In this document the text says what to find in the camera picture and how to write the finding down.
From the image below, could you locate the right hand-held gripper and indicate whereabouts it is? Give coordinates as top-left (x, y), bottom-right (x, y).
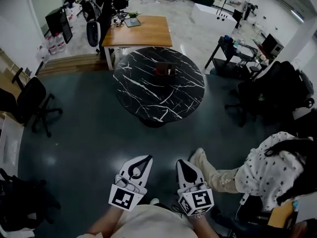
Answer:
top-left (176, 159), bottom-right (215, 217)

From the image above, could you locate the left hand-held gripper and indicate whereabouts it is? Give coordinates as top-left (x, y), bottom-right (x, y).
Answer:
top-left (108, 154), bottom-right (154, 212)

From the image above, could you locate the brown pen holder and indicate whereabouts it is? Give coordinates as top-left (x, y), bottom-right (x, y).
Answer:
top-left (154, 61), bottom-right (177, 77)

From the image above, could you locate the person's left forearm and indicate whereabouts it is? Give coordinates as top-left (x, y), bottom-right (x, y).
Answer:
top-left (85, 204), bottom-right (126, 237)

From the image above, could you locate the person's right forearm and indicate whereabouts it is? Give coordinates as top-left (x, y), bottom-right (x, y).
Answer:
top-left (189, 213), bottom-right (220, 238)

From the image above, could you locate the person's white shirt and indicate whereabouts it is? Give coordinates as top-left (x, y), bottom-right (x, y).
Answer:
top-left (115, 204), bottom-right (198, 238)

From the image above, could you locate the round black marble table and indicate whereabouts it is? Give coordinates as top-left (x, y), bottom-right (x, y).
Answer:
top-left (112, 46), bottom-right (206, 129)

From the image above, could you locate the wooden chair seat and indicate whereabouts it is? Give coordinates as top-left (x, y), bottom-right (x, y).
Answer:
top-left (268, 201), bottom-right (300, 233)

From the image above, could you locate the large black padded office chair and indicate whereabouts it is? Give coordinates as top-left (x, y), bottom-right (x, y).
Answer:
top-left (224, 60), bottom-right (316, 128)

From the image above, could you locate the black armless office chair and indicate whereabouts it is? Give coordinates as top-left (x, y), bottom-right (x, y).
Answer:
top-left (0, 67), bottom-right (63, 138)

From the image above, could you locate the black work cart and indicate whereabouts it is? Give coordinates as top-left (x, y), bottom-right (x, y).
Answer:
top-left (205, 35), bottom-right (264, 79)

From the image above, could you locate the white flat box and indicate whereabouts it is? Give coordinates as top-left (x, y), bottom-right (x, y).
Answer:
top-left (0, 113), bottom-right (25, 171)

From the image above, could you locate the wooden office desk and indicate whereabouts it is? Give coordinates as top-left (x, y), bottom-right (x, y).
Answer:
top-left (102, 15), bottom-right (173, 70)

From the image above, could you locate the grey laptop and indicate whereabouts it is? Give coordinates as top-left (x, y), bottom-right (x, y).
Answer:
top-left (123, 17), bottom-right (142, 28)

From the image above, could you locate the white-backed office chair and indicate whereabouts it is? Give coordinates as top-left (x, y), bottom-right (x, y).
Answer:
top-left (80, 0), bottom-right (116, 55)

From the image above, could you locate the spare hand-held gripper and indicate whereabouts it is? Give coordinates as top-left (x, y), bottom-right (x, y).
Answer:
top-left (113, 13), bottom-right (127, 27)

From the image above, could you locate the group of water bottles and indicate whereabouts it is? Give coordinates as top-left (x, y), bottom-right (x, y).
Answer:
top-left (36, 32), bottom-right (68, 60)

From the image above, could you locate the small green potted plant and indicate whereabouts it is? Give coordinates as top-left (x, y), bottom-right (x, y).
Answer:
top-left (128, 11), bottom-right (142, 23)

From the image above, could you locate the black box appliance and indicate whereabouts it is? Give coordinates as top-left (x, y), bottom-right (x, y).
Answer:
top-left (262, 33), bottom-right (285, 57)

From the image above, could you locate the white reception counter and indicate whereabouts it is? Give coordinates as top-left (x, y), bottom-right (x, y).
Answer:
top-left (191, 2), bottom-right (236, 31)

